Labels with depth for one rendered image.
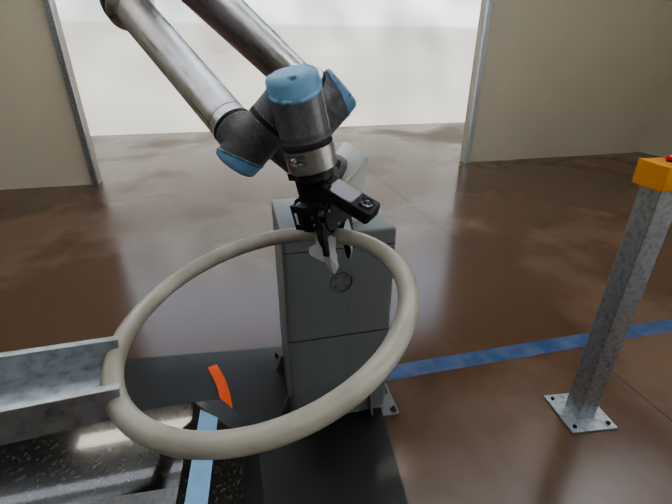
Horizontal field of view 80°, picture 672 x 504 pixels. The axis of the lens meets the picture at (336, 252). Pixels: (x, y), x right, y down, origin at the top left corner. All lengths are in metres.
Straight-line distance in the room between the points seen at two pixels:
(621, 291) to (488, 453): 0.77
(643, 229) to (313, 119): 1.24
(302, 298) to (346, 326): 0.22
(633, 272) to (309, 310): 1.12
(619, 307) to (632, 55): 6.06
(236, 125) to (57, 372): 0.51
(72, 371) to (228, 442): 0.31
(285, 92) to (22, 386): 0.56
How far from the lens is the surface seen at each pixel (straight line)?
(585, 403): 2.03
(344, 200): 0.70
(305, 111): 0.68
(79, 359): 0.71
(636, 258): 1.68
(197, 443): 0.50
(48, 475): 0.82
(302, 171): 0.70
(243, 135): 0.81
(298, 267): 1.35
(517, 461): 1.84
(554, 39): 6.66
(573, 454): 1.95
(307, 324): 1.48
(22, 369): 0.72
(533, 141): 6.75
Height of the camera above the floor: 1.37
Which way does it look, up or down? 26 degrees down
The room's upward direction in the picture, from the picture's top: straight up
